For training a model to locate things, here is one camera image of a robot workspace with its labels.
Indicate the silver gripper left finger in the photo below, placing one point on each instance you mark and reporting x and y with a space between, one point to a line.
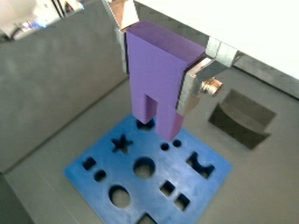
121 12

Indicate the black curved holder stand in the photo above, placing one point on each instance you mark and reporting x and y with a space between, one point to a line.
243 119

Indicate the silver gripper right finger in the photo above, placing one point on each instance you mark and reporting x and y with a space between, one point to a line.
199 80

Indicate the purple double-square block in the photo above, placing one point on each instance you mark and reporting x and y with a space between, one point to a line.
159 57

